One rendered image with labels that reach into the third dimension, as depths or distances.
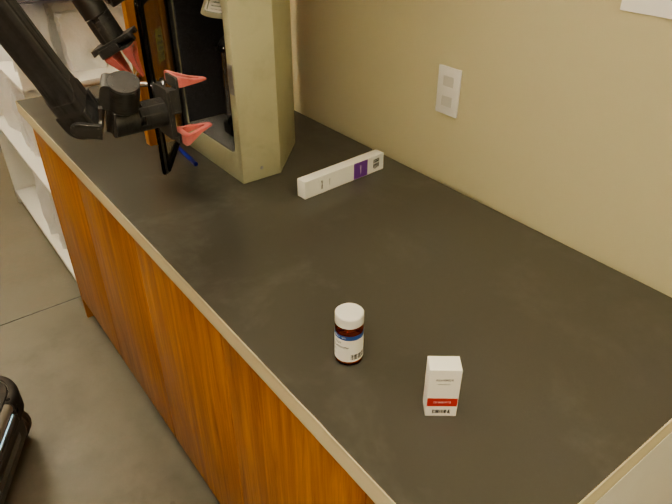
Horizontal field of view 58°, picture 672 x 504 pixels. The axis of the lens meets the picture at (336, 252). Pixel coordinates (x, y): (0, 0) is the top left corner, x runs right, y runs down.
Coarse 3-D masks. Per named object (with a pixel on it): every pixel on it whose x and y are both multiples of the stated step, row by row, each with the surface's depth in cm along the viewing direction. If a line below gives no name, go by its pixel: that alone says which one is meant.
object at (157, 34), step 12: (156, 0) 140; (144, 12) 128; (156, 12) 139; (156, 24) 139; (156, 36) 139; (168, 36) 152; (144, 48) 127; (156, 48) 138; (168, 48) 151; (144, 60) 129; (156, 60) 138; (168, 60) 151; (156, 72) 137; (168, 84) 150; (180, 120) 164; (156, 132) 138; (168, 144) 147; (168, 156) 147
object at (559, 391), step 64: (320, 128) 183; (128, 192) 148; (192, 192) 148; (256, 192) 148; (384, 192) 148; (448, 192) 148; (192, 256) 124; (256, 256) 124; (320, 256) 124; (384, 256) 124; (448, 256) 124; (512, 256) 124; (576, 256) 124; (256, 320) 107; (320, 320) 107; (384, 320) 107; (448, 320) 107; (512, 320) 107; (576, 320) 107; (640, 320) 107; (320, 384) 94; (384, 384) 94; (512, 384) 94; (576, 384) 94; (640, 384) 94; (384, 448) 84; (448, 448) 84; (512, 448) 84; (576, 448) 84; (640, 448) 84
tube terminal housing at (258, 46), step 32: (224, 0) 129; (256, 0) 132; (288, 0) 151; (224, 32) 134; (256, 32) 136; (288, 32) 154; (256, 64) 139; (288, 64) 157; (256, 96) 143; (288, 96) 160; (256, 128) 147; (288, 128) 163; (224, 160) 156; (256, 160) 151
